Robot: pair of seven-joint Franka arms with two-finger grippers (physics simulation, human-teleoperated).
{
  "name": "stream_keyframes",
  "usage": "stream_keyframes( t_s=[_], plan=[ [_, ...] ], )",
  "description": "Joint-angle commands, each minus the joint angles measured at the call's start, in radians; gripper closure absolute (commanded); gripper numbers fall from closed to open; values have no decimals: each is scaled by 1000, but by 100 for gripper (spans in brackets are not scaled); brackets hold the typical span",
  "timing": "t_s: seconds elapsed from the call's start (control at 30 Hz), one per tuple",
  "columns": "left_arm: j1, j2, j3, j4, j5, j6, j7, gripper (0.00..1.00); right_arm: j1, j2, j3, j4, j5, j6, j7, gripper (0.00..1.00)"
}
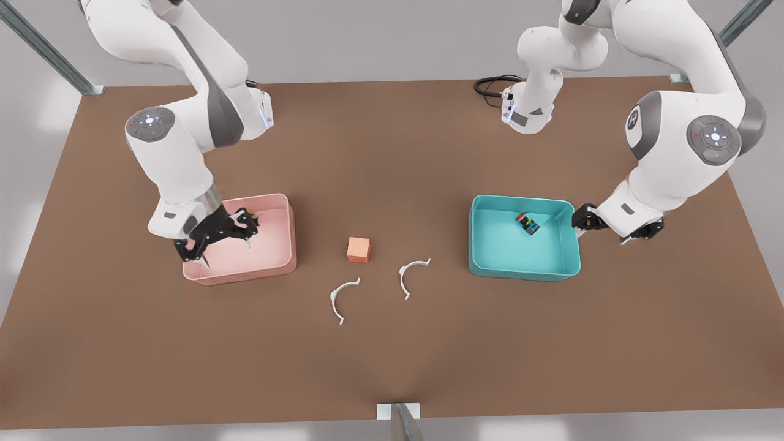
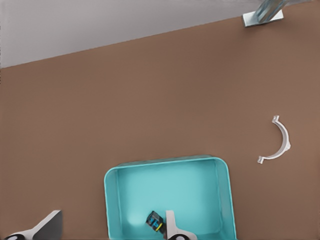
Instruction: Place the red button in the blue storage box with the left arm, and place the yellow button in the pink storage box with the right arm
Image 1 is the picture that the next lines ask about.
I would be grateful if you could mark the pink storage box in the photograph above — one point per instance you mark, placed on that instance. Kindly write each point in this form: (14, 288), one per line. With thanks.
(269, 251)

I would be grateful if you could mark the yellow button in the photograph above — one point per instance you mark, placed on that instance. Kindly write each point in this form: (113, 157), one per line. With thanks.
(248, 214)

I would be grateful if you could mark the blue storage box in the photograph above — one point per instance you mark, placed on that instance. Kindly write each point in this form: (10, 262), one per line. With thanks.
(508, 257)

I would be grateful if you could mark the red button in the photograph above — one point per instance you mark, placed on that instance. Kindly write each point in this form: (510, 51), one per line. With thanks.
(529, 225)

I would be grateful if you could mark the white curved clip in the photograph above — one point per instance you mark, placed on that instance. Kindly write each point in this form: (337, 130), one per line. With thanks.
(402, 275)
(334, 300)

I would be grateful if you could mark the silver frame post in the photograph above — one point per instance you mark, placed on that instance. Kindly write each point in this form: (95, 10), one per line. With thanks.
(401, 422)
(735, 24)
(49, 52)

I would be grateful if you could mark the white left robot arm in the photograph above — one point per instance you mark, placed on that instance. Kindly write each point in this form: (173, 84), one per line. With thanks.
(680, 165)

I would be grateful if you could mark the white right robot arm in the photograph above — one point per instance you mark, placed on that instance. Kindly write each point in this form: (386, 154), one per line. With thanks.
(177, 165)

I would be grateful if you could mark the orange cube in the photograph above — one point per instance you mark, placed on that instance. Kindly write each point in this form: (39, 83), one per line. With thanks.
(358, 250)

